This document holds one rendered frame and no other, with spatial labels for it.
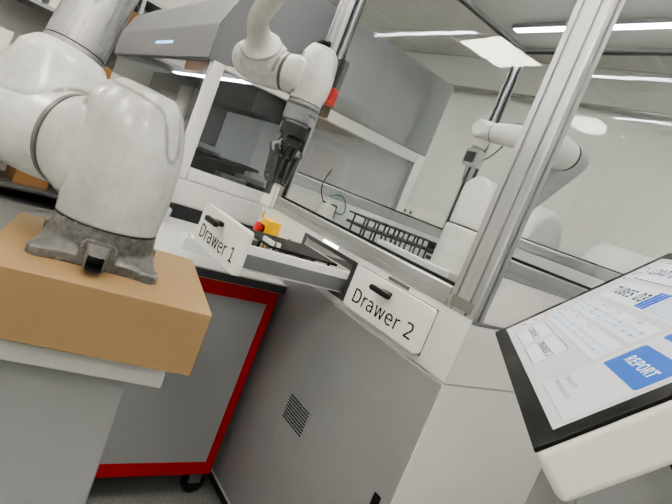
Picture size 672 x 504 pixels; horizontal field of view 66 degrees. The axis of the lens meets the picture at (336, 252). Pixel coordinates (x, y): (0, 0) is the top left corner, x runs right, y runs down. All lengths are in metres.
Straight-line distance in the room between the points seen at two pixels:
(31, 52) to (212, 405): 1.12
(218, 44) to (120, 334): 1.51
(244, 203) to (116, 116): 1.46
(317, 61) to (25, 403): 0.99
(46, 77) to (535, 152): 0.88
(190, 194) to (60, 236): 1.33
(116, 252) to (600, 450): 0.65
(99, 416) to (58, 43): 0.58
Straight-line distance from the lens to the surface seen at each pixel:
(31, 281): 0.76
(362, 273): 1.33
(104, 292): 0.76
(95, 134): 0.82
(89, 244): 0.81
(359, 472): 1.31
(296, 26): 2.26
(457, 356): 1.12
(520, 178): 1.12
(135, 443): 1.69
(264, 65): 1.44
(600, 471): 0.48
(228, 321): 1.57
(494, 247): 1.11
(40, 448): 0.94
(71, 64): 0.96
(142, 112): 0.81
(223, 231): 1.31
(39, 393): 0.89
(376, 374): 1.27
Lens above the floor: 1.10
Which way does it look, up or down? 7 degrees down
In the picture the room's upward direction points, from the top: 22 degrees clockwise
